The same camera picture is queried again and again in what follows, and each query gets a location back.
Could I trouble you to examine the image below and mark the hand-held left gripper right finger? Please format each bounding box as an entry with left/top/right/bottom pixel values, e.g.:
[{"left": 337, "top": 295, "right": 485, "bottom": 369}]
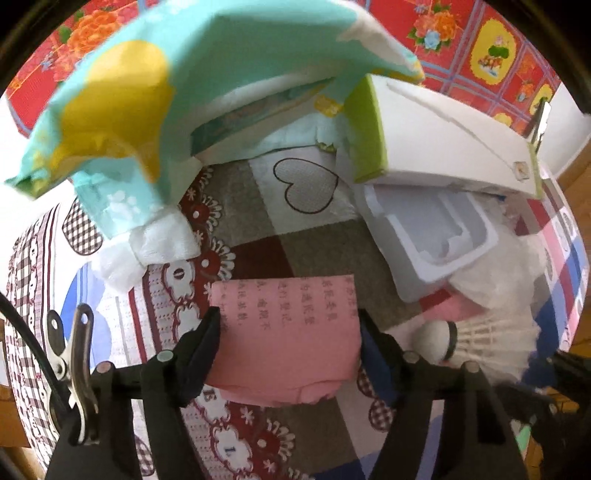
[{"left": 359, "top": 309, "right": 527, "bottom": 480}]

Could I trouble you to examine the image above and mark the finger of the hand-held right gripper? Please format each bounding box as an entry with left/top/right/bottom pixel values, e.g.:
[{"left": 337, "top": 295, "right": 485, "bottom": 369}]
[
  {"left": 498, "top": 383, "right": 559, "bottom": 428},
  {"left": 522, "top": 350, "right": 591, "bottom": 402}
]

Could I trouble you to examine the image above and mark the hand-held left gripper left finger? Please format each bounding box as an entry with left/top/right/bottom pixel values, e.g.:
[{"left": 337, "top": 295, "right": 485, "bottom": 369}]
[{"left": 46, "top": 307, "right": 222, "bottom": 480}]

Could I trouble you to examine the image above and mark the white shuttlecock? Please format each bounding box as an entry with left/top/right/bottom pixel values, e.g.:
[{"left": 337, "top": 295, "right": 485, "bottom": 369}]
[{"left": 413, "top": 318, "right": 541, "bottom": 376}]

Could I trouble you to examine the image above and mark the pink paper sheet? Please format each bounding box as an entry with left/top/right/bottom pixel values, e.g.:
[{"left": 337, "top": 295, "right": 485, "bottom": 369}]
[{"left": 203, "top": 274, "right": 361, "bottom": 407}]

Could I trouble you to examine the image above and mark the white plastic tray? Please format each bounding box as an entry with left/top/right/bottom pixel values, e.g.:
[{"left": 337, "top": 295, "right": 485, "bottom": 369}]
[{"left": 353, "top": 185, "right": 499, "bottom": 303}]

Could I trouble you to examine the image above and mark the white green carton box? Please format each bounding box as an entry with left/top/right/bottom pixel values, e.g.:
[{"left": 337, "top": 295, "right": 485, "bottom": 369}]
[{"left": 346, "top": 74, "right": 546, "bottom": 200}]

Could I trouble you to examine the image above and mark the teal yellow plastic packet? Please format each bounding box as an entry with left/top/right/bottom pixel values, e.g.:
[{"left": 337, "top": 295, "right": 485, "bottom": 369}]
[{"left": 4, "top": 0, "right": 426, "bottom": 232}]

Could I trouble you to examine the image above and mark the white folded tissue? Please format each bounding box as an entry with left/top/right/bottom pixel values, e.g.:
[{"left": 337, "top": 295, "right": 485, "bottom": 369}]
[{"left": 95, "top": 210, "right": 201, "bottom": 291}]

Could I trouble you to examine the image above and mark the metal spring clip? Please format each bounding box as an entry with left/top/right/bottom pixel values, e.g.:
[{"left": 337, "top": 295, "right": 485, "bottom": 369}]
[{"left": 48, "top": 305, "right": 100, "bottom": 444}]

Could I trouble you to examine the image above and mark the thick black cable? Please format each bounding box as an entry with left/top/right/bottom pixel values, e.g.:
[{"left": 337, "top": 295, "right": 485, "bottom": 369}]
[{"left": 0, "top": 293, "right": 70, "bottom": 416}]

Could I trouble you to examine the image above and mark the red printed wall cloth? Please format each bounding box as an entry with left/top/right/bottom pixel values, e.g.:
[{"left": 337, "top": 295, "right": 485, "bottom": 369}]
[{"left": 9, "top": 0, "right": 568, "bottom": 139}]

